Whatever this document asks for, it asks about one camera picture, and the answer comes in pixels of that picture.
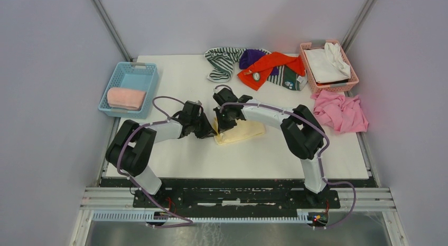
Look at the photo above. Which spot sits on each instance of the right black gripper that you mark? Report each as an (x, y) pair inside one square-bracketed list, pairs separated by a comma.
[(223, 126)]

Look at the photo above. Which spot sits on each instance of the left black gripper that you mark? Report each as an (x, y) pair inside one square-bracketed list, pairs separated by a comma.
[(208, 130)]

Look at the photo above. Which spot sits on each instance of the yellow towel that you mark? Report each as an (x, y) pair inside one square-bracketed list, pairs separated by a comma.
[(244, 129)]

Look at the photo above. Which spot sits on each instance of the light pink towel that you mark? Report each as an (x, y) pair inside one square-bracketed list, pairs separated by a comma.
[(125, 98)]

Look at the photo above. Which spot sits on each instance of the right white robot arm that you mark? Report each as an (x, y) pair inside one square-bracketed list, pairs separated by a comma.
[(303, 134)]

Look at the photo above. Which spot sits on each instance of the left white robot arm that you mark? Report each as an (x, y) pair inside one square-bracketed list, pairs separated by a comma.
[(131, 148)]

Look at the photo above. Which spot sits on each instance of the orange towel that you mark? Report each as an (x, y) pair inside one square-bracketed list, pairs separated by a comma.
[(256, 74)]

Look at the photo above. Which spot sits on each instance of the green white striped towel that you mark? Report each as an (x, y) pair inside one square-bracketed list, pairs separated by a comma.
[(222, 59)]

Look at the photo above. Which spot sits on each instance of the purple towel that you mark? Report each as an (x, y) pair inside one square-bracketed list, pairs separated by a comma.
[(250, 56)]

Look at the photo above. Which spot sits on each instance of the dark green striped towel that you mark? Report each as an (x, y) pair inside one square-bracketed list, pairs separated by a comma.
[(288, 79)]

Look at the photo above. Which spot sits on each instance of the blue plastic basket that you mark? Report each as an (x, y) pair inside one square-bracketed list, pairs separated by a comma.
[(136, 76)]

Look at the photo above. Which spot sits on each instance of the pink plastic basket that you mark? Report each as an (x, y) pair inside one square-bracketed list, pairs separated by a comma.
[(341, 86)]

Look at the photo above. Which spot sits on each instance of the white cloth in basket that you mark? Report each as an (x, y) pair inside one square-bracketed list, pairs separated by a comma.
[(327, 64)]

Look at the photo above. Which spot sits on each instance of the bright pink cloth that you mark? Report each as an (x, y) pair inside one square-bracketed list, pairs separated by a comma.
[(342, 114)]

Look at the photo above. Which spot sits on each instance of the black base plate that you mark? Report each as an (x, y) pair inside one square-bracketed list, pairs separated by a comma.
[(237, 198)]

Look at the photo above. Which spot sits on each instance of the white cable duct rail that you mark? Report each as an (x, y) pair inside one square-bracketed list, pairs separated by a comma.
[(152, 216)]

